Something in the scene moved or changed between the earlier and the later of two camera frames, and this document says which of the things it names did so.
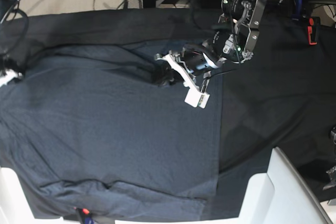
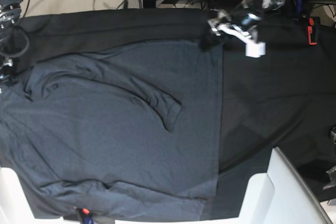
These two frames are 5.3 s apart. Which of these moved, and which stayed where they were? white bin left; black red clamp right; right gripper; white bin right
Moved: right gripper
Stayed: white bin right; white bin left; black red clamp right
